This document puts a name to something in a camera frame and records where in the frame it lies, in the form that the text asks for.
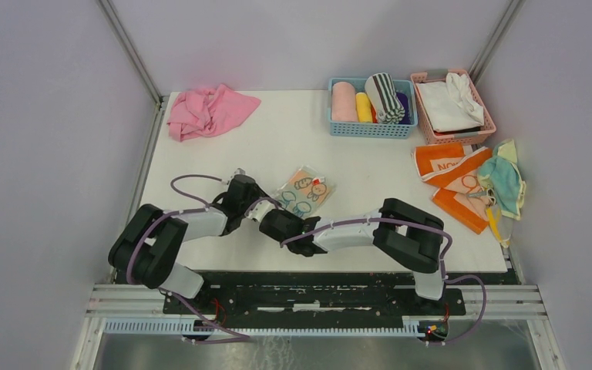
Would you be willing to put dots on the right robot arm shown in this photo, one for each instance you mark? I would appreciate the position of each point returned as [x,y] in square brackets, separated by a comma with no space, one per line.
[408,235]

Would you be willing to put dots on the rolled purple towel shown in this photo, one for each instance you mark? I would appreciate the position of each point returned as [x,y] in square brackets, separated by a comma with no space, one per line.
[404,100]

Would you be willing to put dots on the aluminium frame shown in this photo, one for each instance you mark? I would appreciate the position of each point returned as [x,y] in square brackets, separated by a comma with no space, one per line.
[515,324]

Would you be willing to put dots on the white cable duct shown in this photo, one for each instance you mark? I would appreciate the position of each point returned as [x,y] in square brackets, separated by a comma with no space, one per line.
[195,327]

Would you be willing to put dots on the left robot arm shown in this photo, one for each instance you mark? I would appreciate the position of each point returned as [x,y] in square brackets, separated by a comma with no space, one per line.
[147,249]

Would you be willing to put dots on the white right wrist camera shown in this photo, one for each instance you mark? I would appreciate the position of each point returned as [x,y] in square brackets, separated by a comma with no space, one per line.
[258,210]

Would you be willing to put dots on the rolled striped towel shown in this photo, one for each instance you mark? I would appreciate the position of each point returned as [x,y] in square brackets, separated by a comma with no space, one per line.
[381,91]

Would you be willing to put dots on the light blue yellow towel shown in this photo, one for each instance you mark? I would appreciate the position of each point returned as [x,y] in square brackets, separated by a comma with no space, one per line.
[505,187]

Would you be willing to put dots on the crumpled pink towel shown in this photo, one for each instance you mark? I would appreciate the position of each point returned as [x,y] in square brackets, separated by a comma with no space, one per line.
[209,112]

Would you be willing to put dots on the orange white towel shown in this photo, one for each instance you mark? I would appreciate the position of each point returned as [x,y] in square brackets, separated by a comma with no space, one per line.
[453,171]

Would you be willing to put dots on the pink plastic basket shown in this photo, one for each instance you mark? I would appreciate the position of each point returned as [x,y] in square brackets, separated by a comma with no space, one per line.
[468,136]

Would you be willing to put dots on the blue plastic basket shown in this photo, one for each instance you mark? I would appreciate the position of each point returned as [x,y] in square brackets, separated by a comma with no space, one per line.
[375,130]

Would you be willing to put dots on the teal rabbit pattern towel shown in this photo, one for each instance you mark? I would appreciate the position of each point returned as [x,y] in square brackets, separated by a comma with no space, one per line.
[305,192]

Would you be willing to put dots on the rolled peach towel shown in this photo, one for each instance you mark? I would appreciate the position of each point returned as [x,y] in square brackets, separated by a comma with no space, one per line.
[343,104]

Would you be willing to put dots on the white folded cloth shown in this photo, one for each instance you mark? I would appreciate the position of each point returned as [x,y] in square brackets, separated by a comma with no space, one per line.
[450,104]

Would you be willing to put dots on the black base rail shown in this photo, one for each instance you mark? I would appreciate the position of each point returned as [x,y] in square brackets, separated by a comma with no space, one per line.
[317,300]

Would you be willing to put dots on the rolled yellow towel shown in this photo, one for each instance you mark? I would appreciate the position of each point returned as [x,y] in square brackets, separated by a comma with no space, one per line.
[363,108]

